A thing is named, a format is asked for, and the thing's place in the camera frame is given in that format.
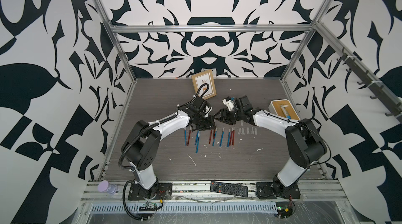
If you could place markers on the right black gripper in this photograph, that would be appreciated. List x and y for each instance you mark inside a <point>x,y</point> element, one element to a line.
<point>224,112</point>

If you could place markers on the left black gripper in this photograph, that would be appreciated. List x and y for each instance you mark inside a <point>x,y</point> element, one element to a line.
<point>210,124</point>

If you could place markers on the blue knife capped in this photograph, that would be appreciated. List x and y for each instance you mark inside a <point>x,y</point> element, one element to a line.
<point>228,137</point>
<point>222,136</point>
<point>197,141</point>

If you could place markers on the red knife capped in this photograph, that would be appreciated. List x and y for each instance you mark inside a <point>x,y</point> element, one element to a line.
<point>210,136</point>

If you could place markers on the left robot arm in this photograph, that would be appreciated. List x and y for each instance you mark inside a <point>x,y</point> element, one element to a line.
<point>141,146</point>

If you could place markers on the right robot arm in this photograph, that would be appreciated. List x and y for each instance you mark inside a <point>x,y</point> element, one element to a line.
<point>305,145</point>

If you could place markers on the blue knife far left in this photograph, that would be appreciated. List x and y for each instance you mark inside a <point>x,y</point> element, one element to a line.
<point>185,136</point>

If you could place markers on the white box with wooden lid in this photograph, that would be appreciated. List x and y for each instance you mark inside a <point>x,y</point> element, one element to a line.
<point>283,108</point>

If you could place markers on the black remote control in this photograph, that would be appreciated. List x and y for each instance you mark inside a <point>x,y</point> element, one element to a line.
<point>229,189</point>

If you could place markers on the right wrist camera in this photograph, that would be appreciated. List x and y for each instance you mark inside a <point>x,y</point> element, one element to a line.
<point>229,103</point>

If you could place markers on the wooden picture frame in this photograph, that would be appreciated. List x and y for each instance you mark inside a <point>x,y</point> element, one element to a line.
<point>204,85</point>

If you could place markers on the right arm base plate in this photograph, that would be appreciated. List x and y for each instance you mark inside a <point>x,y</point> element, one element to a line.
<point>271,190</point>

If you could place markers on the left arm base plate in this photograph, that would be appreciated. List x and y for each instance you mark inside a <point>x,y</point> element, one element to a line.
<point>159,191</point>

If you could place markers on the white cable duct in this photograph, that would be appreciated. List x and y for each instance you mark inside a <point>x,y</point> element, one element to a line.
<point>191,208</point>

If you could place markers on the black wall hook rail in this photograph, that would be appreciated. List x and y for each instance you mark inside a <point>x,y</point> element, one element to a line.
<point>367,79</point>

